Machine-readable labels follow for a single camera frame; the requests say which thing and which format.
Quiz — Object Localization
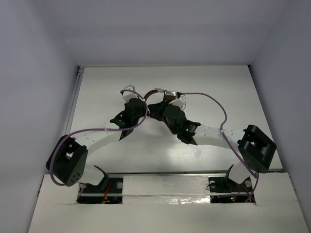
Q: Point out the brown silver headphones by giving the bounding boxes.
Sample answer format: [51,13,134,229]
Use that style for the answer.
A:
[143,87,179,102]

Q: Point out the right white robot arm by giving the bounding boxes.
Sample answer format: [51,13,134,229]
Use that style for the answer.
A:
[148,101,276,191]

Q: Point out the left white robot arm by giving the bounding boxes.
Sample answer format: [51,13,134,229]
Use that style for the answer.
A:
[46,98,148,191]

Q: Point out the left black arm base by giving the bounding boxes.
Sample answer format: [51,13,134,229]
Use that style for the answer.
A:
[76,166,123,204]

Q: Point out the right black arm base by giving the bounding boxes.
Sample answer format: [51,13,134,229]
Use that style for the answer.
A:
[206,166,256,204]

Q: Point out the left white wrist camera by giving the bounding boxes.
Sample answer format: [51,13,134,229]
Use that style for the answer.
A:
[121,85,138,103]

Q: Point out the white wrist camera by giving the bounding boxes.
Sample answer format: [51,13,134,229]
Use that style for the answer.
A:
[121,85,138,103]
[170,94,187,111]

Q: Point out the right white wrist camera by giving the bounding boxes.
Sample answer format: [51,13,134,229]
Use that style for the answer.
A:
[170,94,187,111]

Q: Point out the aluminium rail left side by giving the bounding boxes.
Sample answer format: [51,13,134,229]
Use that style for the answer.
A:
[50,65,85,174]

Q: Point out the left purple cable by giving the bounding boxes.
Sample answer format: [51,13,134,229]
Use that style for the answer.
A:
[50,90,148,202]

